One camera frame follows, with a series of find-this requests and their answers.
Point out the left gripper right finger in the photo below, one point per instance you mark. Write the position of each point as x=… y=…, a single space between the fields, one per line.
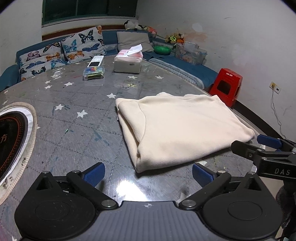
x=212 y=184

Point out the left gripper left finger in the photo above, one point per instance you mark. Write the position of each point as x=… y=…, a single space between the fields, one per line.
x=83 y=184

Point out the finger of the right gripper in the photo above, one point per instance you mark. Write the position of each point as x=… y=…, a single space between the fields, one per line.
x=283 y=145
x=247 y=151

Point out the cream garment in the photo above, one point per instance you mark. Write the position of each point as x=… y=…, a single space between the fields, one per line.
x=166 y=130

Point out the red plastic stool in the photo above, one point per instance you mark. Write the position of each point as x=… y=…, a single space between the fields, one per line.
x=227 y=86

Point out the round induction cooktop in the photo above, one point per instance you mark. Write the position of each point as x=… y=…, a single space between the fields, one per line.
x=18 y=136

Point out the clear plastic storage box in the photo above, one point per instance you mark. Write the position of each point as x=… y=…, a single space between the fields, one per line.
x=191 y=53

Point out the colourful clear plastic case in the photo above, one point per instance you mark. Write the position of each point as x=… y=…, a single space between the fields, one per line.
x=91 y=73

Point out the white phone box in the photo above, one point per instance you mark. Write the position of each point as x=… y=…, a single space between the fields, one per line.
x=96 y=61

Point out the green bowl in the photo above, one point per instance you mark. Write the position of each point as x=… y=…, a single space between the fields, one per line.
x=162 y=50

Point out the yellow orange plush toy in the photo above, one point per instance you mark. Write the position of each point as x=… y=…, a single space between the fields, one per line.
x=176 y=38

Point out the tissue box with tissue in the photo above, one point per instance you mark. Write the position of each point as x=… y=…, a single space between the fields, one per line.
x=129 y=61

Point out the left butterfly pillow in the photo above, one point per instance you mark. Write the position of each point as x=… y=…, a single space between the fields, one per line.
x=41 y=60

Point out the butterfly pillow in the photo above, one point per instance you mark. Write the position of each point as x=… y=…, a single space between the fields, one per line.
x=41 y=60
x=84 y=45

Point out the right butterfly pillow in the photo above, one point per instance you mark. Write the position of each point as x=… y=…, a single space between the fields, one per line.
x=84 y=45

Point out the blue corner sofa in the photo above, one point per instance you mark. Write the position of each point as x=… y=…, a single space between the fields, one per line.
x=199 y=75

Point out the beige plain pillow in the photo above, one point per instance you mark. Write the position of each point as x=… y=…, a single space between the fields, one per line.
x=126 y=40

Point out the black white plush toy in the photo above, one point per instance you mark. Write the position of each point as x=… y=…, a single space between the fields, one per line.
x=129 y=25

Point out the dark green framed window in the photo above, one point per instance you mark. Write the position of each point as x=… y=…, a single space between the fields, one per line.
x=59 y=10

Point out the wall power socket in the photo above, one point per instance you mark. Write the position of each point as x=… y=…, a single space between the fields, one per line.
x=275 y=87

